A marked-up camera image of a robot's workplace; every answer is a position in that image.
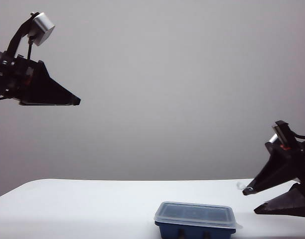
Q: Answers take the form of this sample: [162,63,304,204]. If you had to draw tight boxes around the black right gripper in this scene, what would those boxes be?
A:
[242,120,305,219]

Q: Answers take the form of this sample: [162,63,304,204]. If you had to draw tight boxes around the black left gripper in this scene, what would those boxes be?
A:
[0,56,81,107]

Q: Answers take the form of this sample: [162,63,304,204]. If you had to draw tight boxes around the blue ice cube tray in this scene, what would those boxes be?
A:
[154,203,237,239]

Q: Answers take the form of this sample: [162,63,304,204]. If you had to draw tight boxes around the translucent plastic tray lid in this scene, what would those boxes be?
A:
[153,201,243,230]

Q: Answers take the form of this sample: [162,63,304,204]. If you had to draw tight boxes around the black left camera cable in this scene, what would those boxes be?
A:
[27,36,34,61]

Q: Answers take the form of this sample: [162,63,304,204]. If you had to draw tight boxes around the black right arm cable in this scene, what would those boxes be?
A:
[292,132,305,145]

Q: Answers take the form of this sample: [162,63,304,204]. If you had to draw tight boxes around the black left camera bracket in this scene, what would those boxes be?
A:
[4,12,35,60]

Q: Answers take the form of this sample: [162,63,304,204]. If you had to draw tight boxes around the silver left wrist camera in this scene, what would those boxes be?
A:
[30,12,55,47]

